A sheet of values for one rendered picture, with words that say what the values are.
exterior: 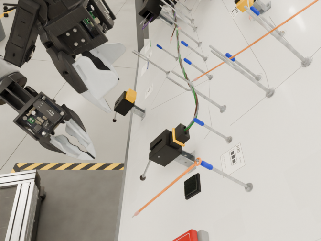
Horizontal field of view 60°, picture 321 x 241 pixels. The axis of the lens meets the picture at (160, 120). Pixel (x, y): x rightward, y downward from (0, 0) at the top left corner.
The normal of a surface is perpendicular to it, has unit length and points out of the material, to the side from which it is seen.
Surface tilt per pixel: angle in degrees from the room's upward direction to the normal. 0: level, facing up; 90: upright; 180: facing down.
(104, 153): 0
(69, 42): 93
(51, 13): 93
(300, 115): 53
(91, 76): 78
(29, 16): 92
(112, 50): 105
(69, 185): 0
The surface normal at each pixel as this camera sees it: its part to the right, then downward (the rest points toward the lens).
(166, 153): -0.04, 0.69
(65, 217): 0.00, -0.75
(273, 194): -0.80, -0.45
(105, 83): -0.17, 0.47
